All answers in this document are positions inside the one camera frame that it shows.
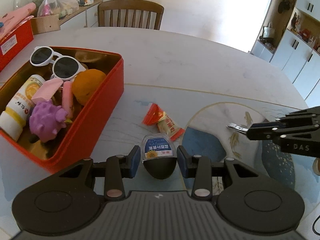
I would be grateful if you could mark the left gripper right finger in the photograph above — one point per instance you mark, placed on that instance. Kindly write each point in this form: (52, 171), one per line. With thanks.
(199, 168)

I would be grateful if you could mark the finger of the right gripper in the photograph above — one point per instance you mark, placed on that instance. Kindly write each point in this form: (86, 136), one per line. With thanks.
(306, 116)
(294, 129)

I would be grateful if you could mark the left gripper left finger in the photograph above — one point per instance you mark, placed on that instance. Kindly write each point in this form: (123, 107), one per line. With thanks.
(118, 167)

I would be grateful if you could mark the silver nail clipper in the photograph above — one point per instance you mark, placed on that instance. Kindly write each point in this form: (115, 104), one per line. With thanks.
(235, 127)

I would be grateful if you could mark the blue label black pod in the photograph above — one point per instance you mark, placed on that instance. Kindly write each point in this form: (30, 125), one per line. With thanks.
(158, 155)

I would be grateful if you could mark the red candy wrapper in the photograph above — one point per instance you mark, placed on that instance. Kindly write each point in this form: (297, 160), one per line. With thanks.
(165, 124)

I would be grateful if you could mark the purple spiky toy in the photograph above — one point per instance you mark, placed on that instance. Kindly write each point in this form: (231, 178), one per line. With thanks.
(46, 120)

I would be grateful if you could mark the pink tube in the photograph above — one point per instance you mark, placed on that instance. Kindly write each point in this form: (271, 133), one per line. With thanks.
(67, 99)

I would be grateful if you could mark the orange fruit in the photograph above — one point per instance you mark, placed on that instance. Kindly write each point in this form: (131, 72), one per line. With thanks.
(86, 83)

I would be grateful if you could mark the pink square eraser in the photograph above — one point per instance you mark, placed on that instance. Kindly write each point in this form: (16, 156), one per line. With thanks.
(47, 90)

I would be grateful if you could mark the white sunglasses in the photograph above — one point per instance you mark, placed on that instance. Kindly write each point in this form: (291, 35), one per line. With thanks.
(64, 67)

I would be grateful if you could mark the white yellow bottle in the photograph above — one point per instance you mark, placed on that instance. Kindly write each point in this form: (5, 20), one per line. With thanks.
(14, 117)

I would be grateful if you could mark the blue patterned placemat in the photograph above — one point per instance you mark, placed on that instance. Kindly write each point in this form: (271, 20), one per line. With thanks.
(205, 118)

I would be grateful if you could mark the white tote bag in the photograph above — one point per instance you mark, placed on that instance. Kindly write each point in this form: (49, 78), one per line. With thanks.
(268, 31)

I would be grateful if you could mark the wooden sideboard cabinet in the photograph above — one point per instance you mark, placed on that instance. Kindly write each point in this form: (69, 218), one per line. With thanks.
(85, 17)

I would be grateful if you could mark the large red gift box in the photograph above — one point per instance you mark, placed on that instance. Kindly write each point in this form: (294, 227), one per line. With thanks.
(15, 41)

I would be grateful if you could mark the wooden chair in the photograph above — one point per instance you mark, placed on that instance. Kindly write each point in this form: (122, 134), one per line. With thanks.
(130, 13)

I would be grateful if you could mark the white plastic bag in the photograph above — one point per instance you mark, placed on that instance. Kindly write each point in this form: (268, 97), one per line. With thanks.
(61, 8)

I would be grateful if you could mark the pink paper bag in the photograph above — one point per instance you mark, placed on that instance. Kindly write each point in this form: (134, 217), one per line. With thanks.
(13, 18)

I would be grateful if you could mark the white wall cabinet unit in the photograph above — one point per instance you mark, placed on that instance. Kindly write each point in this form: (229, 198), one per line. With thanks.
(295, 46)

